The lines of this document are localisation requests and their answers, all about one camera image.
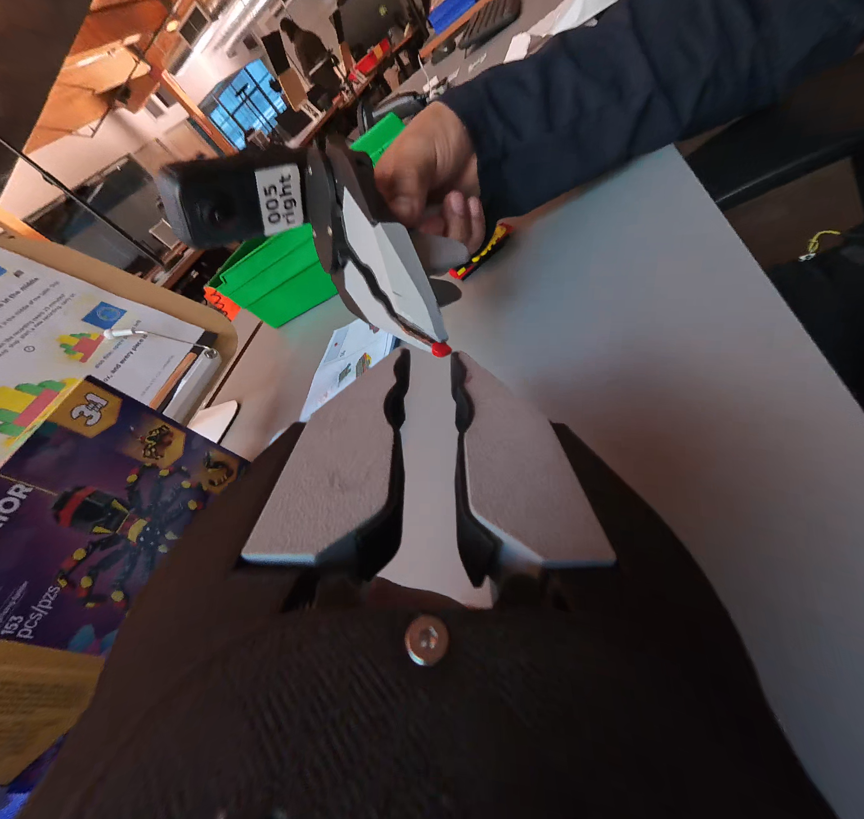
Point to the blue plastic bin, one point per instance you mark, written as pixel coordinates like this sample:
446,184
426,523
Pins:
452,5

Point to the lego instruction booklet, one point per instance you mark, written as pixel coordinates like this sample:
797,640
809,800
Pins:
344,366

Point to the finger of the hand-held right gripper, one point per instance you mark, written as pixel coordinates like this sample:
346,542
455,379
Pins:
361,299
395,265

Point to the printed instruction sheet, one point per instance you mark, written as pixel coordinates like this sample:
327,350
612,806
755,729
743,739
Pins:
47,333

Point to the green plastic bin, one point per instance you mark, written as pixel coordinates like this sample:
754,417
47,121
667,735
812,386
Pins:
283,285

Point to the red yellow black lego assembly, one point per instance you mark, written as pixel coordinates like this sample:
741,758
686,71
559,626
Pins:
482,252

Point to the purple lego box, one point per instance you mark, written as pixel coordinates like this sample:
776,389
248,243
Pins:
101,528

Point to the red plastic bin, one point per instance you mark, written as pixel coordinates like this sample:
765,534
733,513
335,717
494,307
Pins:
371,59

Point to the wooden clipboard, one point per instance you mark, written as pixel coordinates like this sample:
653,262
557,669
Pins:
226,343

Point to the person's right forearm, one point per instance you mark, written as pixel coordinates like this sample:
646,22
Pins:
641,69

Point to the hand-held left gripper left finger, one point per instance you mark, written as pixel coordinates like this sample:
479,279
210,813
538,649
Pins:
324,481

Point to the large window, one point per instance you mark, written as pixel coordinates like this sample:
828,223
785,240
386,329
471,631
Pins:
246,100

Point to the black backpack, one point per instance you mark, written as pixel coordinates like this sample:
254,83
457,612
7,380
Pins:
823,333

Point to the white paper sheet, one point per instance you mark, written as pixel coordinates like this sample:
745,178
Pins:
518,48
580,2

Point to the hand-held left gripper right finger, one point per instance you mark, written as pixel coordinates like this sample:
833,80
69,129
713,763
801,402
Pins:
533,495

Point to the small red round lego piece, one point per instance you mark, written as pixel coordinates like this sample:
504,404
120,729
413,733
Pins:
440,349

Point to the person's right hand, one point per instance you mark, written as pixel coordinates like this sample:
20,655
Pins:
432,164

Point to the black keyboard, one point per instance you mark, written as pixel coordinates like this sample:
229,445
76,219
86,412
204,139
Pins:
489,15

